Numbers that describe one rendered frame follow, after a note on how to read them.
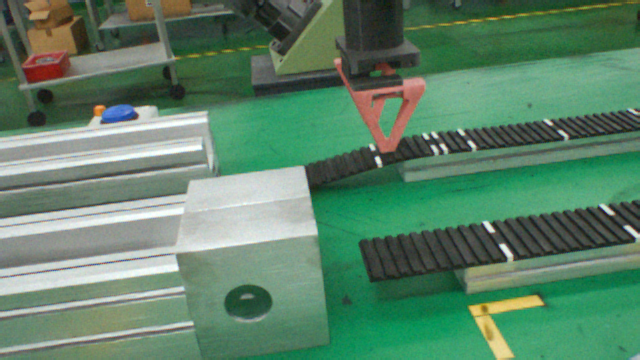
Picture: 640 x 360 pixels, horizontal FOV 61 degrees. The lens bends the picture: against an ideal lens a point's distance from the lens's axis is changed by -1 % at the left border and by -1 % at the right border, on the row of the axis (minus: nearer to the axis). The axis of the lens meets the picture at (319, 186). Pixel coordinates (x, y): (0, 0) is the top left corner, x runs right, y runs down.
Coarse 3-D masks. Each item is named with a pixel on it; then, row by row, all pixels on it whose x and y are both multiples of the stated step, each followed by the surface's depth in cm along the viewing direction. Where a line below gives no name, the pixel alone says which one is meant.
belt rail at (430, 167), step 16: (544, 144) 58; (560, 144) 58; (576, 144) 59; (592, 144) 60; (608, 144) 59; (624, 144) 59; (416, 160) 57; (432, 160) 58; (448, 160) 58; (464, 160) 59; (480, 160) 59; (496, 160) 58; (512, 160) 59; (528, 160) 59; (544, 160) 59; (560, 160) 59; (416, 176) 58; (432, 176) 58
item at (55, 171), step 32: (96, 128) 58; (128, 128) 57; (160, 128) 57; (192, 128) 57; (0, 160) 57; (32, 160) 52; (64, 160) 51; (96, 160) 50; (128, 160) 51; (160, 160) 51; (192, 160) 51; (0, 192) 52; (32, 192) 51; (64, 192) 51; (96, 192) 52; (128, 192) 52; (160, 192) 52
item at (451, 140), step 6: (438, 132) 61; (444, 132) 60; (450, 132) 60; (444, 138) 59; (450, 138) 59; (456, 138) 59; (450, 144) 57; (456, 144) 58; (462, 144) 57; (450, 150) 57; (456, 150) 56; (462, 150) 56; (468, 150) 57
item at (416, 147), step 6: (408, 138) 60; (414, 138) 60; (408, 144) 59; (414, 144) 59; (420, 144) 58; (408, 150) 58; (414, 150) 57; (420, 150) 57; (426, 150) 57; (414, 156) 56; (420, 156) 56; (426, 156) 56
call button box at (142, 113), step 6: (138, 108) 70; (144, 108) 70; (150, 108) 70; (156, 108) 70; (138, 114) 67; (144, 114) 68; (150, 114) 68; (156, 114) 70; (96, 120) 68; (102, 120) 67; (126, 120) 66; (132, 120) 66
